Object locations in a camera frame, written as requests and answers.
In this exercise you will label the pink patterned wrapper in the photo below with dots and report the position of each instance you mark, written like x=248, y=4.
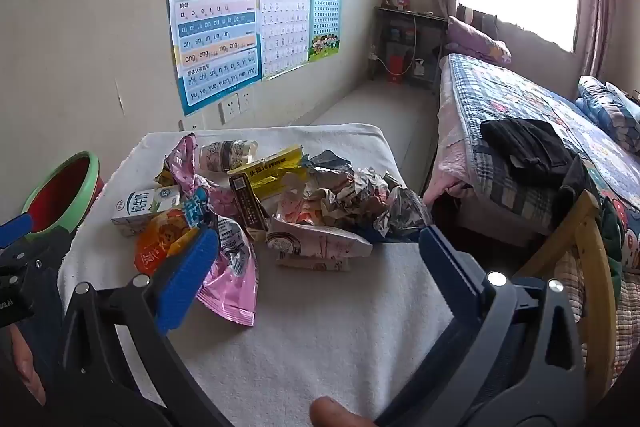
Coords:
x=185, y=162

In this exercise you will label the person's left hand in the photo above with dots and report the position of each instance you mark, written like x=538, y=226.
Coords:
x=27, y=372

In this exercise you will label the wooden chair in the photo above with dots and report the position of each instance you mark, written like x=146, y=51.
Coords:
x=600, y=287

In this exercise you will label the purple pillow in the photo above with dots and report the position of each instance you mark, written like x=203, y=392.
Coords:
x=475, y=39

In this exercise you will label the white chart wall poster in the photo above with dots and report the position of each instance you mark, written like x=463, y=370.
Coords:
x=285, y=12

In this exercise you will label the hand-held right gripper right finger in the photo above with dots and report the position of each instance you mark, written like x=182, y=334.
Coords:
x=450, y=267

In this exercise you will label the pink strawberry carton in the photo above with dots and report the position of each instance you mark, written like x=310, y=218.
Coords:
x=320, y=247

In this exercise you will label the black clothing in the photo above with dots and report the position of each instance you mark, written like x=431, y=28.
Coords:
x=530, y=147

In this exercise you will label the blue letter wall poster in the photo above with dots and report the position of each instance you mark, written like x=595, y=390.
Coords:
x=215, y=22

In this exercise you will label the blue floral pillow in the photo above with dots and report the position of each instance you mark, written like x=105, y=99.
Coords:
x=607, y=112

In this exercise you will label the red box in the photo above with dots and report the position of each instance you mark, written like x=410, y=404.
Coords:
x=396, y=68

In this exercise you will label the white wall socket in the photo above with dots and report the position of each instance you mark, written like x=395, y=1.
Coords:
x=228, y=112
x=245, y=101

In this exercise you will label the red basin with green rim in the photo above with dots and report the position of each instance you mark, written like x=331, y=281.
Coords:
x=60, y=192

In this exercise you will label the pink snack packet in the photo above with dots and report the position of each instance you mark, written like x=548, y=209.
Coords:
x=232, y=267

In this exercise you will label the dark jacket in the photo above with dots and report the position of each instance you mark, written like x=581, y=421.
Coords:
x=577, y=197

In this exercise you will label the brown cardboard box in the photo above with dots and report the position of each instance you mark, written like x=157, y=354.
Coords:
x=247, y=207

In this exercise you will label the person's left leg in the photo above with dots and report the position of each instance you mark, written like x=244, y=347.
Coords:
x=42, y=337

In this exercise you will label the orange snack packet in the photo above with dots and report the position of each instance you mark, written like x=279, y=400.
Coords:
x=160, y=239

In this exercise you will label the yellow snack wrapper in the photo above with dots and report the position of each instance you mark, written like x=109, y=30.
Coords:
x=164, y=178

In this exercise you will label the colourful cartoon clothing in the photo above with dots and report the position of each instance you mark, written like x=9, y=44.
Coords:
x=622, y=237

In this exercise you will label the person's right hand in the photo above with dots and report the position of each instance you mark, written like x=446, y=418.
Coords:
x=340, y=414

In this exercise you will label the pink bed sheet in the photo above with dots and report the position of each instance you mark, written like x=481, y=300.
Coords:
x=452, y=147

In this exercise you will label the white printed paper cup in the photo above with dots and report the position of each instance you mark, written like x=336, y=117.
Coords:
x=227, y=155

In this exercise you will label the printed foil wrapper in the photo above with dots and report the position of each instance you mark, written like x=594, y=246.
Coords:
x=340, y=192

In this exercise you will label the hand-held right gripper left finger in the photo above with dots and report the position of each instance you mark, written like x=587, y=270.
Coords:
x=187, y=279

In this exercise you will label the white towel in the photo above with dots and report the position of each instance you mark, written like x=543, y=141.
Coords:
x=310, y=332

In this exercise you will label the blue white wrapper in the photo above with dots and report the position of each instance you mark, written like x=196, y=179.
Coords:
x=196, y=209

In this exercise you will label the beige checked cloth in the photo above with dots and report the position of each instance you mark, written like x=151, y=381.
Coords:
x=627, y=322

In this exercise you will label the teal chart wall poster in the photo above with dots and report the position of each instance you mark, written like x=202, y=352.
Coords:
x=325, y=12

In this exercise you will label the silver foil wrapper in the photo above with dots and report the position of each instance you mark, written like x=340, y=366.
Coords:
x=402, y=212

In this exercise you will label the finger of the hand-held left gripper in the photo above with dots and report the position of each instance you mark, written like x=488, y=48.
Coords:
x=47, y=252
x=15, y=227

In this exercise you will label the white green milk carton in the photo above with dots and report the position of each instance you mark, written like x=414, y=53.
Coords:
x=142, y=207

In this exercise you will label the white wall jack plate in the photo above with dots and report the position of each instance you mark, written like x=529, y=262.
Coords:
x=197, y=122

